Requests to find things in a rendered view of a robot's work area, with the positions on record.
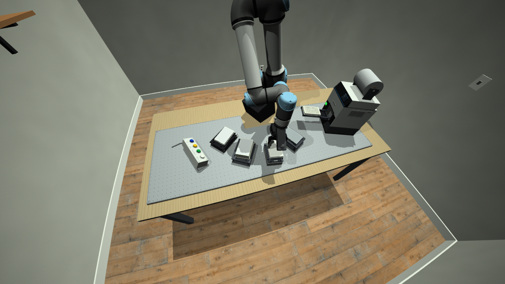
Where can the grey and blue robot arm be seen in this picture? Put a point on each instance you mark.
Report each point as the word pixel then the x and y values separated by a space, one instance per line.
pixel 270 85

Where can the white horizontal roll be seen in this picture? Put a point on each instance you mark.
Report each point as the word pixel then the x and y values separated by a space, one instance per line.
pixel 366 79

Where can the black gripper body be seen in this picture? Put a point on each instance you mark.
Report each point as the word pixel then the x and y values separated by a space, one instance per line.
pixel 273 129

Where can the grey button panel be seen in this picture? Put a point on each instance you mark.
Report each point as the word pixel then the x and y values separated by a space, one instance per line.
pixel 195 153

